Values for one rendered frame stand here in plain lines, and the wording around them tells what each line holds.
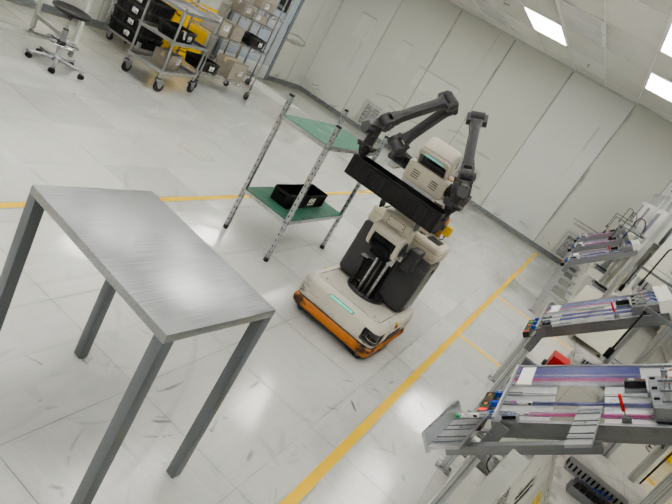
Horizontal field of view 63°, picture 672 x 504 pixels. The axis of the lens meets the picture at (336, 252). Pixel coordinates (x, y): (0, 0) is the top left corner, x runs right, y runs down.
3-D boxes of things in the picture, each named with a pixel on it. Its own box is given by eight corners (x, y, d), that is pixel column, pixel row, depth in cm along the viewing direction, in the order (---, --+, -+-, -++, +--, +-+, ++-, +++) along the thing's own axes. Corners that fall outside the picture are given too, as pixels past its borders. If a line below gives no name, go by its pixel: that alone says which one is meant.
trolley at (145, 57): (116, 68, 616) (149, -18, 582) (160, 72, 701) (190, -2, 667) (155, 92, 612) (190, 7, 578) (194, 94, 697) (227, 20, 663)
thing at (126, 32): (99, 34, 707) (119, -22, 681) (125, 41, 749) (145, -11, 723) (133, 58, 691) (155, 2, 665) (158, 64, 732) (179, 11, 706)
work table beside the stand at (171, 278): (82, 350, 230) (152, 190, 202) (180, 474, 202) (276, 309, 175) (-35, 376, 191) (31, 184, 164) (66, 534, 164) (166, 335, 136)
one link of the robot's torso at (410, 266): (375, 251, 354) (395, 220, 346) (409, 277, 345) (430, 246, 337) (358, 256, 331) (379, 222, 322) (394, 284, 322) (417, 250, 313)
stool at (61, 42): (11, 51, 489) (29, -10, 470) (46, 52, 538) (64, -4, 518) (65, 82, 493) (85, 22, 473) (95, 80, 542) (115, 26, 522)
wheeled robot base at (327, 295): (335, 283, 412) (351, 257, 404) (400, 336, 392) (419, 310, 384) (288, 299, 353) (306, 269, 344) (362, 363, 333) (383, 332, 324)
